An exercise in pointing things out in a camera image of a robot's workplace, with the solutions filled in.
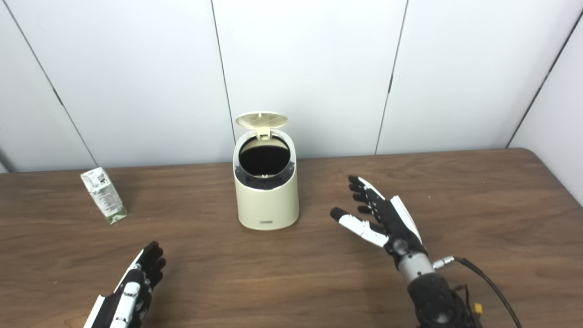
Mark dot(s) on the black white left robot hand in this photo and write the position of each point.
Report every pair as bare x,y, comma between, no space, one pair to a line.
132,291

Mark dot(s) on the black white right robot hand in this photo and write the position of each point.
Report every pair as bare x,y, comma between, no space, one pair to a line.
394,228

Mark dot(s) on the cream-colored tabletop bin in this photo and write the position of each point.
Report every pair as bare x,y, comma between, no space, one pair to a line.
268,205

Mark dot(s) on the cream round bin lid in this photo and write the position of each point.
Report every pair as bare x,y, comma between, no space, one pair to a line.
262,120

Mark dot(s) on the white green milk carton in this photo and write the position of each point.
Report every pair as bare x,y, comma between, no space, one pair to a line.
105,198

